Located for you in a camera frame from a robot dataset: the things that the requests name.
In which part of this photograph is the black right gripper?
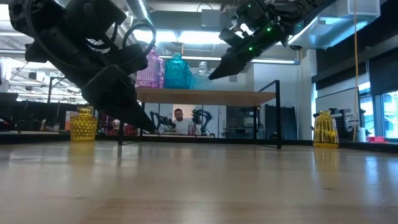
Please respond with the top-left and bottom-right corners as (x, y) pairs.
(208, 4), (285, 81)

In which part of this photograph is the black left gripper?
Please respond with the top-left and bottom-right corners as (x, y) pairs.
(26, 29), (157, 134)

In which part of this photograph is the clear ribbed glass vase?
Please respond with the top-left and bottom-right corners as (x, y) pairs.
(190, 73), (215, 91)

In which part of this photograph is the pink ribbed glass vase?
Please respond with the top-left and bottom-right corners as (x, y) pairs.
(136, 49), (165, 89)

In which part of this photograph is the yellow diamond-pattern glass vase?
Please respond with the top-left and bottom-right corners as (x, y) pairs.
(69, 106), (99, 142)

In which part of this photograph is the blue rippled glass vase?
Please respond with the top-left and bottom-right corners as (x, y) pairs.
(164, 52), (191, 90)

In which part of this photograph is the tall yellow glass vase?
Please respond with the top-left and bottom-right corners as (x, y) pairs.
(312, 110), (340, 149)

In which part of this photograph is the ceiling light panel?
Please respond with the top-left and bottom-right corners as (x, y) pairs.
(133, 29), (224, 45)

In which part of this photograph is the grey ceiling box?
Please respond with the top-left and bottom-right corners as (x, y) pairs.
(201, 8), (223, 29)

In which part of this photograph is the dark shelving unit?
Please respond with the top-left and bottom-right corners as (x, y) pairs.
(225, 105), (259, 139)

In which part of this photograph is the person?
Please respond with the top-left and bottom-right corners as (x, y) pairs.
(172, 108), (196, 136)

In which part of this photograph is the black panel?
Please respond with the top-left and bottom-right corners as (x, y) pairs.
(264, 104), (298, 141)

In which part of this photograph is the black office desk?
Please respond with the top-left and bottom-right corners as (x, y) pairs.
(0, 92), (72, 133)

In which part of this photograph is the black rack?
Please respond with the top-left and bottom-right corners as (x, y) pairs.
(329, 108), (351, 141)

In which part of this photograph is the white paper roll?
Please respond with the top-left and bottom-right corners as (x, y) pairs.
(356, 126), (367, 143)

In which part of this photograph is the wooden shelf with black frame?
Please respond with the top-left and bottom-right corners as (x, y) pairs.
(117, 80), (282, 149)

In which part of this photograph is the black metal table frame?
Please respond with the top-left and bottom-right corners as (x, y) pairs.
(0, 130), (398, 154)

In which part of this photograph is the white ceiling duct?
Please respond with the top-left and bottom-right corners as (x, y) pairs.
(289, 0), (382, 50)

